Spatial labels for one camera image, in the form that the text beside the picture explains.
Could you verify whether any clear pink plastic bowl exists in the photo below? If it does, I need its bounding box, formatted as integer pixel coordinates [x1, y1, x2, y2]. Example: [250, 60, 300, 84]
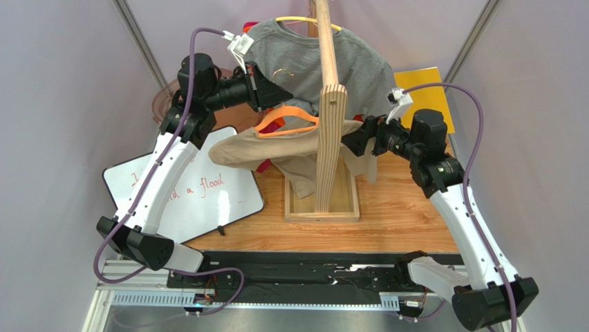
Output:
[151, 79, 257, 133]

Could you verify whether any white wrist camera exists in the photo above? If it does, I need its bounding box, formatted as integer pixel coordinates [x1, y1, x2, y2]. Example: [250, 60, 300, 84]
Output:
[386, 87, 413, 124]
[223, 30, 254, 71]

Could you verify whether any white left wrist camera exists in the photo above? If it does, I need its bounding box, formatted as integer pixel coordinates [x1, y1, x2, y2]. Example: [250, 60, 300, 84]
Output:
[223, 30, 254, 71]

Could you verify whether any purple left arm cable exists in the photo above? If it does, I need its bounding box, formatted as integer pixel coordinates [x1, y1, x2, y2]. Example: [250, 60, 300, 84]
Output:
[93, 27, 245, 317]

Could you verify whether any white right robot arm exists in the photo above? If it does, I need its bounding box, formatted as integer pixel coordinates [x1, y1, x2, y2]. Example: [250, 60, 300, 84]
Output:
[342, 109, 539, 331]

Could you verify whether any beige t shirt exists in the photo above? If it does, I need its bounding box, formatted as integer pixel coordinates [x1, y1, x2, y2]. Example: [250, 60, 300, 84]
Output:
[208, 127, 377, 199]

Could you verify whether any pink cloth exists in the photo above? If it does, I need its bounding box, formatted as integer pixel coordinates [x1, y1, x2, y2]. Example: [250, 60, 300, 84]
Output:
[243, 20, 286, 174]

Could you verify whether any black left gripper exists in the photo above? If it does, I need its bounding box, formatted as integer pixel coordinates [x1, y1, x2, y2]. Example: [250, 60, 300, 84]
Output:
[203, 61, 293, 113]

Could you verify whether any orange plastic hanger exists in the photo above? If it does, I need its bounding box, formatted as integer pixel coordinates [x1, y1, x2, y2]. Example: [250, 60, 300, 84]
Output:
[254, 105, 319, 138]

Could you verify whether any orange cloth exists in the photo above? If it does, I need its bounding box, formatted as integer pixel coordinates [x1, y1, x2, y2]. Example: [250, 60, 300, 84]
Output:
[242, 21, 259, 33]

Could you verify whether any wooden clothes rack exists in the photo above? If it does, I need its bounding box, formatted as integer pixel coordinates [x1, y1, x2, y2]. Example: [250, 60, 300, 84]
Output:
[284, 1, 359, 222]

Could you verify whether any grey t shirt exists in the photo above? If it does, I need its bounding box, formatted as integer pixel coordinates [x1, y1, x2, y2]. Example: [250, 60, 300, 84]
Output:
[245, 19, 396, 120]

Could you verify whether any yellow plastic hanger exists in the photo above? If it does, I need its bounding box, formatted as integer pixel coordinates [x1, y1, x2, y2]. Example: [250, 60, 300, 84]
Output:
[276, 16, 319, 28]

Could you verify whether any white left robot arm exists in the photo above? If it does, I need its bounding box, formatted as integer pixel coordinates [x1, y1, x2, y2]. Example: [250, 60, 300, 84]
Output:
[96, 53, 293, 275]

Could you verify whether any white board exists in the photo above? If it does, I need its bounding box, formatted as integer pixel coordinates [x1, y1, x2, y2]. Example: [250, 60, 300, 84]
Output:
[101, 125, 266, 245]

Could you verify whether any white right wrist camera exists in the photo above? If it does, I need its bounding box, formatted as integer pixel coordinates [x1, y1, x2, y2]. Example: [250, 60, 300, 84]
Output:
[386, 87, 413, 124]

